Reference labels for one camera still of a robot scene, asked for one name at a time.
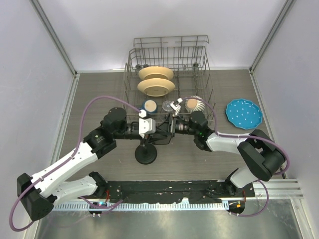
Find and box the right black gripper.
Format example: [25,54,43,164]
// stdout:
[159,113,198,138]

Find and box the black phone stand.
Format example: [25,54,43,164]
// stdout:
[135,140,158,165]

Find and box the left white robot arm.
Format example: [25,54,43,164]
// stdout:
[17,107,173,221]

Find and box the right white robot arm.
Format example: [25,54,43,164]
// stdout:
[173,111,286,197]

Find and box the striped ceramic bowl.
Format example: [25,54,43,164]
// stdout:
[185,96,205,113]

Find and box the blue mug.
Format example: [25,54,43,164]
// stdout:
[142,100,158,114]

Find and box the clear glass cup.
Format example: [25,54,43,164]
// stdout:
[161,101,175,113]

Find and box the front beige plate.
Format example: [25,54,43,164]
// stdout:
[137,78,175,97]

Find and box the beige plate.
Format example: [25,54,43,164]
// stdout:
[137,78,175,97]
[139,66,174,80]

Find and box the blue dotted plate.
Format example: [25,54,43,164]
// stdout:
[225,99,263,130]

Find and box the rear beige plate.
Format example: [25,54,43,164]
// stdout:
[139,66,174,80]

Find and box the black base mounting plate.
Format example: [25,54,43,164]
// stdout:
[84,180,255,204]

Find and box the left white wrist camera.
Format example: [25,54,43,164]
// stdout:
[139,110,156,138]

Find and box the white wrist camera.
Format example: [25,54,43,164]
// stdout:
[139,110,156,138]
[170,98,183,117]

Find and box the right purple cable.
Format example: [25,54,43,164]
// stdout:
[183,96,291,217]

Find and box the purple cable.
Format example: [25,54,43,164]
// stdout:
[183,96,291,217]
[9,95,142,231]

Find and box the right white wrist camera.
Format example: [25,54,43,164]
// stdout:
[170,98,183,117]

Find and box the grey wire dish rack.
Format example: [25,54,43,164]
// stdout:
[123,35,216,124]

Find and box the perforated cable tray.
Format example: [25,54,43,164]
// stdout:
[53,200,229,212]

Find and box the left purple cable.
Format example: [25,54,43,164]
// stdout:
[9,95,142,231]

